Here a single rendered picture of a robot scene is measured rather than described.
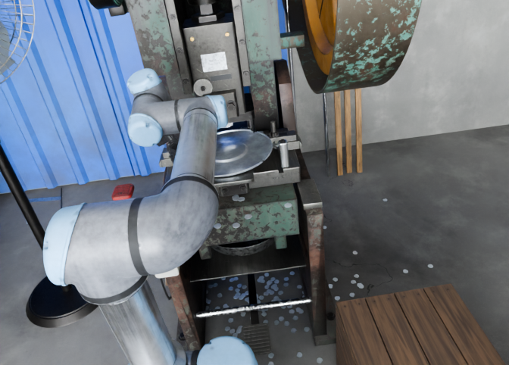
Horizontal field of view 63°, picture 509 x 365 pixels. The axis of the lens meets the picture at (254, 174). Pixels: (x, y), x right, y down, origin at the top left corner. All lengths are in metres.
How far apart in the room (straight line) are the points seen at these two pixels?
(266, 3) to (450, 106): 2.05
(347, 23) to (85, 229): 0.67
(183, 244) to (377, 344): 0.84
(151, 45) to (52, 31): 1.47
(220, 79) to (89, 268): 0.80
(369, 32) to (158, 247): 0.66
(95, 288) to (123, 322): 0.11
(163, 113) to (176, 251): 0.42
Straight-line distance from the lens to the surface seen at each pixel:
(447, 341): 1.37
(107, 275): 0.64
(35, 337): 2.13
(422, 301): 1.44
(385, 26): 1.01
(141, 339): 0.79
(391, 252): 2.09
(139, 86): 1.01
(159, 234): 0.59
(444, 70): 2.93
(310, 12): 1.55
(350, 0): 0.95
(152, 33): 1.22
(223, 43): 1.25
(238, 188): 1.35
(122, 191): 1.31
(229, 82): 1.29
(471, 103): 3.11
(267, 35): 1.21
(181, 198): 0.62
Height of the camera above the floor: 1.43
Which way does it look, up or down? 32 degrees down
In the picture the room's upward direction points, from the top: 8 degrees counter-clockwise
